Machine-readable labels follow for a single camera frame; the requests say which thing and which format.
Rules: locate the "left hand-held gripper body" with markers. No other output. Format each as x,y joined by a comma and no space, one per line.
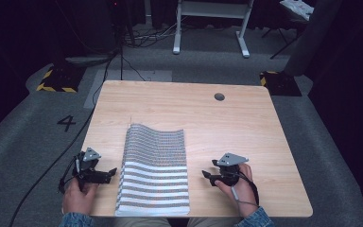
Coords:
86,164

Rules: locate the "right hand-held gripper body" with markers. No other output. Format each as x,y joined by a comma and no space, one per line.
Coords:
228,171

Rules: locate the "person's right hand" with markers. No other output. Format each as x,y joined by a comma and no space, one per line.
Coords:
244,192

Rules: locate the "person's left hand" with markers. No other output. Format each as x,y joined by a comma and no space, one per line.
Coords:
77,198

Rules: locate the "striped grey white cloth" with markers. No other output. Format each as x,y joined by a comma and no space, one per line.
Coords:
154,170

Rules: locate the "black yellow striped stand base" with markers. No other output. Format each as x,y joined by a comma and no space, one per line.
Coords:
280,83
60,80

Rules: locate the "black upright stand pole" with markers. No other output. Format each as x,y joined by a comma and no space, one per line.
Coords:
121,38

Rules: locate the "black folding stand legs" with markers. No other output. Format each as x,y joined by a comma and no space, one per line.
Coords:
283,41

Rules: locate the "grey curtain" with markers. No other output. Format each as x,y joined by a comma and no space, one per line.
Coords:
312,38

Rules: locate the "white printed bag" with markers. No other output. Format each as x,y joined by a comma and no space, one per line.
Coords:
297,8

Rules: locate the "white metal desk frame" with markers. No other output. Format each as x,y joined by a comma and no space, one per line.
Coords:
212,12

